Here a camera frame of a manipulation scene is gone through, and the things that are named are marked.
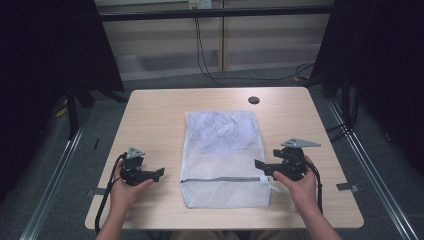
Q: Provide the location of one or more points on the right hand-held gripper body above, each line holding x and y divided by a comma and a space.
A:
291, 163

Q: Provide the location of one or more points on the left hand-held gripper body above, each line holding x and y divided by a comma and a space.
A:
131, 166

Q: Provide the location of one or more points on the white mesh laundry bag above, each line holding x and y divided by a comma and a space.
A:
223, 166

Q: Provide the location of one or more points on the person's left hand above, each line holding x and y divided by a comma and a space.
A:
123, 195

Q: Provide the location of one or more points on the person's right hand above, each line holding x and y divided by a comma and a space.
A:
301, 191

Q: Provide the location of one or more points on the grey tape strip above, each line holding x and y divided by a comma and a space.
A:
346, 187
96, 192

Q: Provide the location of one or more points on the white cloth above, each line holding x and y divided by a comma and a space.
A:
223, 130

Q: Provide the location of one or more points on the person's legs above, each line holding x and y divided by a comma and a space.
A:
233, 235

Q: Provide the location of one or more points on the black metal stand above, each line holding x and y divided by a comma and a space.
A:
72, 113

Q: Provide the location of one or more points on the black curtain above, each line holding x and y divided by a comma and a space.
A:
383, 66
40, 66

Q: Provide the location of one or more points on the black horizontal bar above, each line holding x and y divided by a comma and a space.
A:
216, 13

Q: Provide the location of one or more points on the metal floor rail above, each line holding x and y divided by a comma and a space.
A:
53, 186
376, 186

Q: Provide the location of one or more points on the white wall outlet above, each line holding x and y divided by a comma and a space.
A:
200, 3

